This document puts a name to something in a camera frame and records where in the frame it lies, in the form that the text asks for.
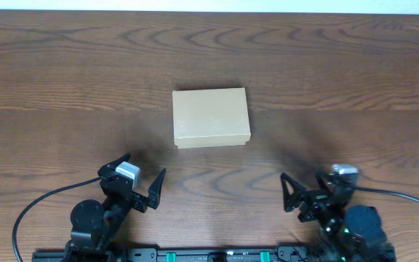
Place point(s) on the cardboard box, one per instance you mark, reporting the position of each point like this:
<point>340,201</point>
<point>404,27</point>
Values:
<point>210,118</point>

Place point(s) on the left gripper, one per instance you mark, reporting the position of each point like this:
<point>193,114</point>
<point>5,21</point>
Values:
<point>130,194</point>

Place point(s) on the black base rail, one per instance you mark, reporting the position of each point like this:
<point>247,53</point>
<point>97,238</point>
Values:
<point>278,254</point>

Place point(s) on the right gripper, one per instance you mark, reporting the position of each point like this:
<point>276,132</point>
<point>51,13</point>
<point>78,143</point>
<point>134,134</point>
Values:
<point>312,198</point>

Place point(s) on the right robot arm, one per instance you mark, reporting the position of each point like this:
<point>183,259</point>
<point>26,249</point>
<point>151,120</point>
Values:
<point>347,233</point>

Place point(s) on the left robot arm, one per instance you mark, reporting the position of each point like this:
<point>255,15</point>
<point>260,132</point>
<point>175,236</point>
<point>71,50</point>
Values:
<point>95,224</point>

